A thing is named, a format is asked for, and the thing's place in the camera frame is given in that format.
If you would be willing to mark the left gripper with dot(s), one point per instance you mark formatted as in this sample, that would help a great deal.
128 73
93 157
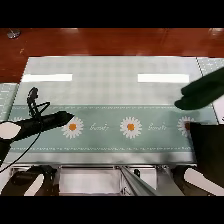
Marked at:
58 120

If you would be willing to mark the dark green garment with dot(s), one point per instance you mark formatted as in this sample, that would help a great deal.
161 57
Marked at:
200 93

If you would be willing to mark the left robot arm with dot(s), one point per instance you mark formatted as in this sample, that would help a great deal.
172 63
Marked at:
20 130

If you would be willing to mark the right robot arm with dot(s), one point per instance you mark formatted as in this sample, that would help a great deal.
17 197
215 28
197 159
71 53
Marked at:
200 180

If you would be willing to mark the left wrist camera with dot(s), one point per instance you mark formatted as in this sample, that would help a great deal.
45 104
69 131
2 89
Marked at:
34 101

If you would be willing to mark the silver frame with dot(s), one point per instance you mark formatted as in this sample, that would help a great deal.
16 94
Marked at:
133 181

